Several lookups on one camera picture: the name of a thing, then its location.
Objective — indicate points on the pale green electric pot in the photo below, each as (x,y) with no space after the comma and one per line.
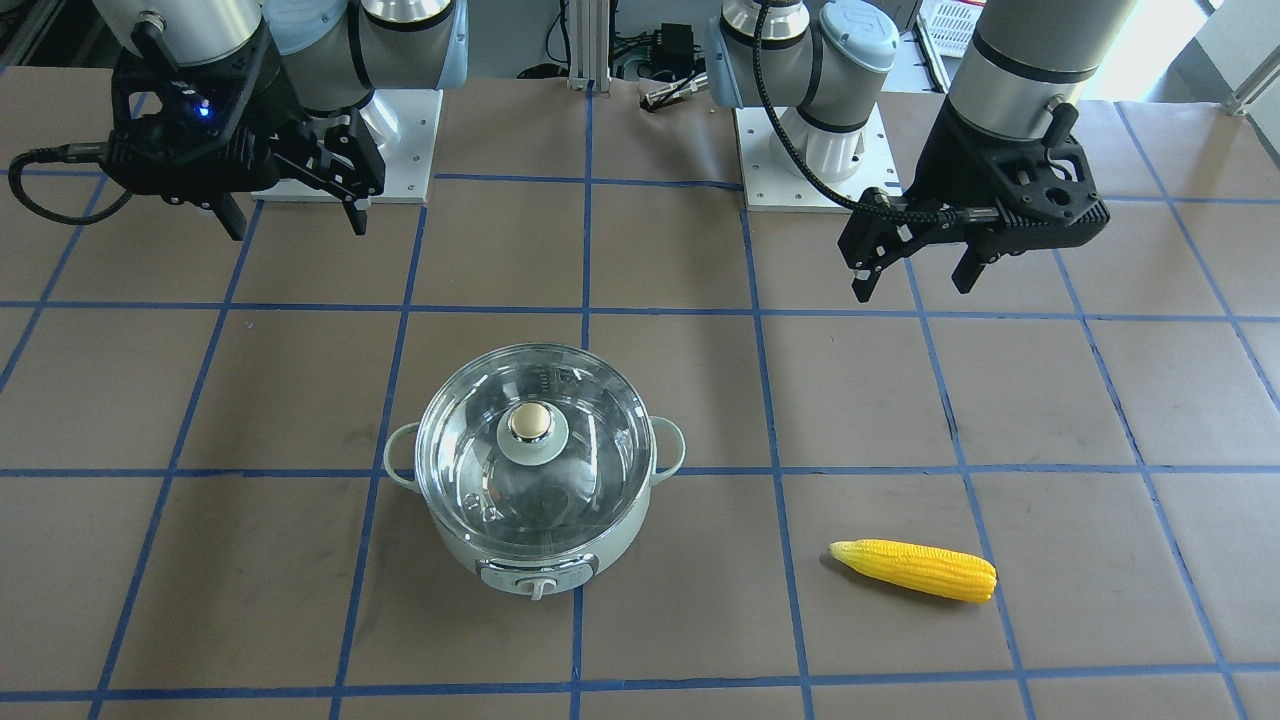
(537,578)

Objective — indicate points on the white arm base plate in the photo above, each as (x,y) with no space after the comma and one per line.
(404,122)
(849,164)

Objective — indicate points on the black power adapter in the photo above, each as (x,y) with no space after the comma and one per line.
(673,49)

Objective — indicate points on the aluminium frame post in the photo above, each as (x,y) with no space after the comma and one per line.
(589,32)

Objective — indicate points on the glass pot lid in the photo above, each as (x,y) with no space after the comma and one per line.
(534,450)

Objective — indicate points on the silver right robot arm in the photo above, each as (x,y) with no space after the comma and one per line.
(335,52)

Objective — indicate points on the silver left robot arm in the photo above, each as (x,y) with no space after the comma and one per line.
(830,67)

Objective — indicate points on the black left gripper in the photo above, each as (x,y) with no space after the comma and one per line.
(932,172)

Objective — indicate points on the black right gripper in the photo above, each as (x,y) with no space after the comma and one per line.
(283,116)

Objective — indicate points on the white plastic basket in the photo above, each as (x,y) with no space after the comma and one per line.
(951,24)

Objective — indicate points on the yellow corn cob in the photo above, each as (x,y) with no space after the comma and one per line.
(931,570)

